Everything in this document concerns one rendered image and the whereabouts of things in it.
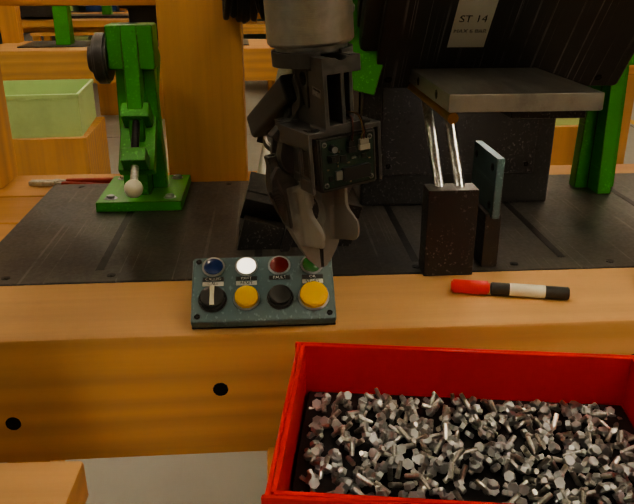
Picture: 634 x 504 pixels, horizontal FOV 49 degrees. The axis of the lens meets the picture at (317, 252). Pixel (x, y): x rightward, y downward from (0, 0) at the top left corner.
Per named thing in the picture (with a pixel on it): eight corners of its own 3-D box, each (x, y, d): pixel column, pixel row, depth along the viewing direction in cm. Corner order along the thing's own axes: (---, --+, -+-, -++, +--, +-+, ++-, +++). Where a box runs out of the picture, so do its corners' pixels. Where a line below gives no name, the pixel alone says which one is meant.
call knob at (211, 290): (225, 310, 72) (224, 305, 71) (199, 311, 72) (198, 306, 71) (225, 288, 74) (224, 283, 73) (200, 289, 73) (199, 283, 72)
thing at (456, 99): (601, 122, 72) (605, 92, 71) (446, 124, 71) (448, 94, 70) (488, 71, 108) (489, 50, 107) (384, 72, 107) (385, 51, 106)
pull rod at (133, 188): (142, 200, 103) (139, 161, 101) (123, 200, 103) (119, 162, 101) (148, 189, 108) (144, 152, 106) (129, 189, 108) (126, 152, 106)
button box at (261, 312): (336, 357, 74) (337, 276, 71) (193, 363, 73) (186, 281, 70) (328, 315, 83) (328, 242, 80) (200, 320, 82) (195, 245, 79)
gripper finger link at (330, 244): (344, 282, 66) (339, 189, 63) (315, 261, 71) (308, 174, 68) (372, 274, 68) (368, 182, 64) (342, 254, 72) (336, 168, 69)
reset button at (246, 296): (258, 308, 72) (258, 303, 72) (234, 309, 72) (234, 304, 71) (258, 288, 74) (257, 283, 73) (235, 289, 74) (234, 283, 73)
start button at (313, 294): (328, 308, 73) (329, 303, 72) (300, 309, 73) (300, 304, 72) (326, 284, 74) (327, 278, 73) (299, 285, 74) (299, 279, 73)
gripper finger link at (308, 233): (315, 291, 65) (308, 196, 61) (287, 269, 70) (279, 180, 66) (344, 282, 66) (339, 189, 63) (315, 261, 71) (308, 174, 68)
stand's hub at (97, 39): (107, 87, 104) (102, 34, 101) (86, 87, 104) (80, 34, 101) (117, 79, 111) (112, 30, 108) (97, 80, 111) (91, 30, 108)
